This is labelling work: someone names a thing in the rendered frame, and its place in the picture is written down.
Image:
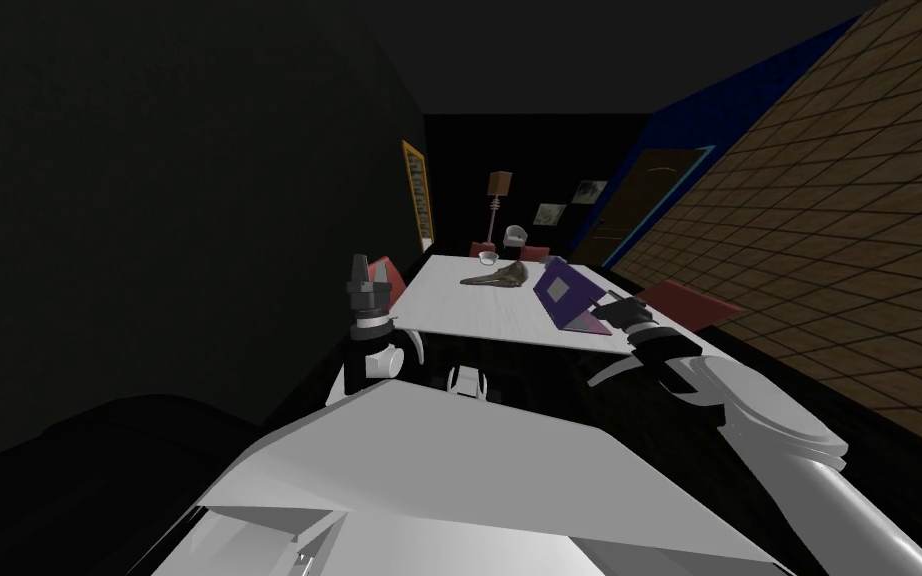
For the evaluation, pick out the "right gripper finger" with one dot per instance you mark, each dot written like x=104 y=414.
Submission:
x=616 y=297
x=601 y=312

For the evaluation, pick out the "white table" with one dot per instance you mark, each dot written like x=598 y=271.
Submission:
x=477 y=308

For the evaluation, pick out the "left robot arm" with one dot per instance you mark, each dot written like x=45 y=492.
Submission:
x=381 y=360

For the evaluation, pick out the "grey wall picture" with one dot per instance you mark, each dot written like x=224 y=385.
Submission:
x=549 y=214
x=589 y=192

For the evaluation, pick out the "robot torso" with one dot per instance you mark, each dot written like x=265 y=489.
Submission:
x=461 y=480

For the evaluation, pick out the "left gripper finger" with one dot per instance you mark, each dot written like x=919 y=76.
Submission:
x=360 y=269
x=382 y=274

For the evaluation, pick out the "brown door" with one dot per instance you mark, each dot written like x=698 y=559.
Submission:
x=645 y=200

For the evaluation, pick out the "dark brown lumpy object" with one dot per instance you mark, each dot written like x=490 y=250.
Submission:
x=502 y=277

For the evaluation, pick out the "purple laptop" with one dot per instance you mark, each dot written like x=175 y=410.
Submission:
x=561 y=300

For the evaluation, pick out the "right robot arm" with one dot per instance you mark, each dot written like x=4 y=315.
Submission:
x=781 y=432

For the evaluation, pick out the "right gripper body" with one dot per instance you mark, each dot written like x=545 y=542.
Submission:
x=630 y=312

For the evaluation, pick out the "white armchair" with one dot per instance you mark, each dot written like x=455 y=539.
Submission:
x=514 y=236

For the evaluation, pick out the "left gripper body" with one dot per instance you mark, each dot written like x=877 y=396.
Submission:
x=370 y=298

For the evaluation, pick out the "red chair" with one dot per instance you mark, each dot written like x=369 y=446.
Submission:
x=482 y=249
x=689 y=306
x=534 y=254
x=390 y=280

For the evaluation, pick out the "brown floor lamp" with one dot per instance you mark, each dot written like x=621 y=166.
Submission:
x=498 y=192

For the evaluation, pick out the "white bowl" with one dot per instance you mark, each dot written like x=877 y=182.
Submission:
x=488 y=257

